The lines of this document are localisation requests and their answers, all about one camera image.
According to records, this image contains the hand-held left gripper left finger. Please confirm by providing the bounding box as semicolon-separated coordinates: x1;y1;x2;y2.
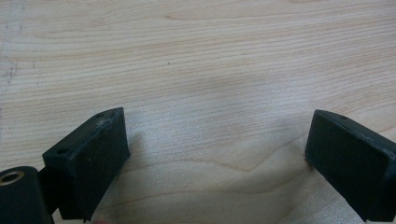
41;106;132;223

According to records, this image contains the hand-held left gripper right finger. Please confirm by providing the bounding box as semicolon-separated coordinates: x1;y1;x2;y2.
304;108;396;223

